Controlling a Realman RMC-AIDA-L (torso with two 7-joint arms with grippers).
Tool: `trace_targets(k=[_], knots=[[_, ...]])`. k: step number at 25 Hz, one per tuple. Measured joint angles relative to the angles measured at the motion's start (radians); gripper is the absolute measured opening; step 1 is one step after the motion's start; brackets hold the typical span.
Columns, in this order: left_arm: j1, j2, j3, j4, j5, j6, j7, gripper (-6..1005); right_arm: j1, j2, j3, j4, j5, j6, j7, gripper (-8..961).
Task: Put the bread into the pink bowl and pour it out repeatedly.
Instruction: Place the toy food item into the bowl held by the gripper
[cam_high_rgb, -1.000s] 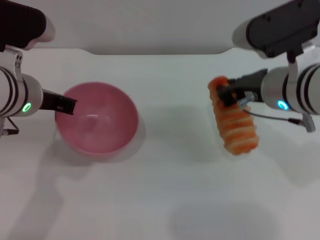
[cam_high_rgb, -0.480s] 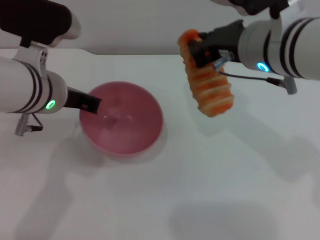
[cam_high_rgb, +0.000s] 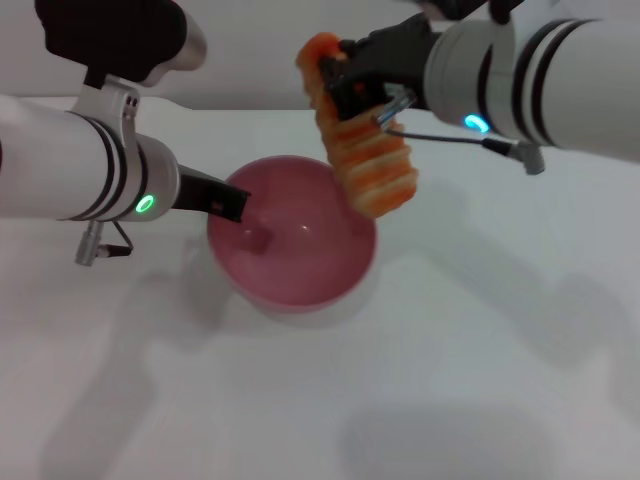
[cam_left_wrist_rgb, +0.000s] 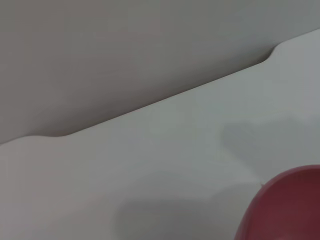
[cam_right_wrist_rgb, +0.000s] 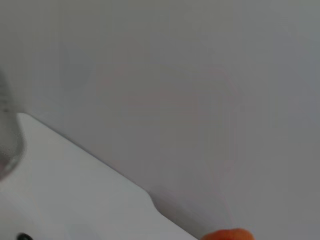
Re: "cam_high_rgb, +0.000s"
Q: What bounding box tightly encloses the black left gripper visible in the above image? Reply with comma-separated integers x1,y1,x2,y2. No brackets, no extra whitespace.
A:
174,163,252,224

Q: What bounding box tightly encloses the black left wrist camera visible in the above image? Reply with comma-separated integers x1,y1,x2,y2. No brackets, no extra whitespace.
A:
33,0,209,89

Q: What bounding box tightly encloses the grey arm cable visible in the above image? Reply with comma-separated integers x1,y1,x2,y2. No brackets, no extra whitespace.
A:
74,219,135,267
375,85,547,177

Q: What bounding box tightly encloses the grey right arm cable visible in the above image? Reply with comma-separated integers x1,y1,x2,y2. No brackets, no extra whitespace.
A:
375,85,547,177

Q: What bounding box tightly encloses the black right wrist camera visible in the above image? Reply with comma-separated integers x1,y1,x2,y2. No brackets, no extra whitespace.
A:
413,0,522,25

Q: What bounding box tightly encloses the grey left arm cable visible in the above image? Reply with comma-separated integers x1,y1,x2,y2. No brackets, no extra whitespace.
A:
74,219,135,267

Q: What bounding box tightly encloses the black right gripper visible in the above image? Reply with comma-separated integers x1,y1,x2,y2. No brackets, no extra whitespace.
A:
318,13,445,122

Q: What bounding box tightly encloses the orange striped bread loaf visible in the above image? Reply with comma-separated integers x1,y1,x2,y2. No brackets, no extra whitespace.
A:
294,31,419,219

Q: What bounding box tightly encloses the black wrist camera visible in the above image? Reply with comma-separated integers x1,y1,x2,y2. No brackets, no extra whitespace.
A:
33,0,209,89
413,0,522,25

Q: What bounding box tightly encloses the pink plastic bowl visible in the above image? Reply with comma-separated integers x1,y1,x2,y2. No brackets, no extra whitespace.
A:
206,155,378,315

